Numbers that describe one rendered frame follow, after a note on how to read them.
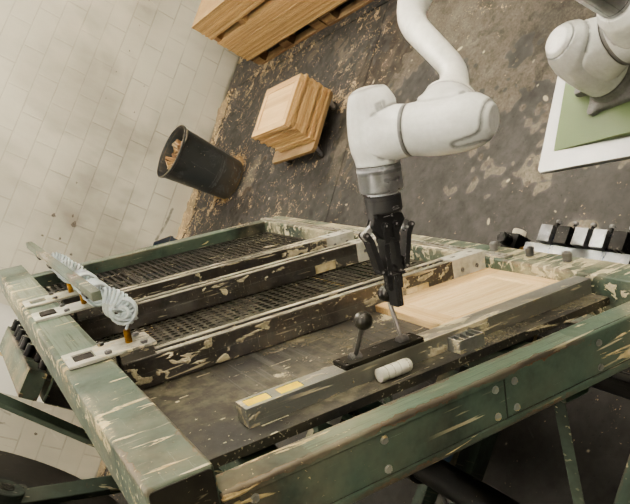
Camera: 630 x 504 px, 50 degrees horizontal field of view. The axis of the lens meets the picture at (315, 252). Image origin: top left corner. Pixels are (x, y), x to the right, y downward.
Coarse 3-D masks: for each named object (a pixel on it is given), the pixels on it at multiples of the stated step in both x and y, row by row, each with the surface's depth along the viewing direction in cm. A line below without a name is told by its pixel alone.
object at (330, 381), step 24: (552, 288) 164; (576, 288) 164; (480, 312) 155; (504, 312) 153; (528, 312) 157; (432, 336) 144; (384, 360) 137; (312, 384) 129; (336, 384) 132; (360, 384) 135; (240, 408) 125; (264, 408) 125; (288, 408) 127
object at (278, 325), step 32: (448, 256) 197; (480, 256) 197; (352, 288) 180; (128, 320) 149; (256, 320) 164; (288, 320) 167; (320, 320) 172; (96, 352) 147; (128, 352) 148; (160, 352) 152; (192, 352) 155; (224, 352) 159
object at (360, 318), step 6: (360, 312) 130; (366, 312) 130; (354, 318) 130; (360, 318) 129; (366, 318) 129; (372, 318) 130; (354, 324) 130; (360, 324) 129; (366, 324) 129; (360, 330) 131; (360, 336) 132; (360, 342) 134; (348, 354) 137; (354, 354) 136; (360, 354) 136
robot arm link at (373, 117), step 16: (352, 96) 130; (368, 96) 128; (384, 96) 128; (352, 112) 129; (368, 112) 128; (384, 112) 127; (400, 112) 126; (352, 128) 130; (368, 128) 128; (384, 128) 126; (400, 128) 125; (352, 144) 131; (368, 144) 129; (384, 144) 127; (400, 144) 126; (368, 160) 130; (384, 160) 130
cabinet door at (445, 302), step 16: (480, 272) 194; (496, 272) 192; (512, 272) 189; (432, 288) 186; (448, 288) 184; (464, 288) 183; (480, 288) 180; (496, 288) 178; (512, 288) 176; (528, 288) 174; (384, 304) 179; (416, 304) 175; (432, 304) 173; (448, 304) 171; (464, 304) 169; (480, 304) 168; (496, 304) 165; (416, 320) 164; (432, 320) 161; (448, 320) 159
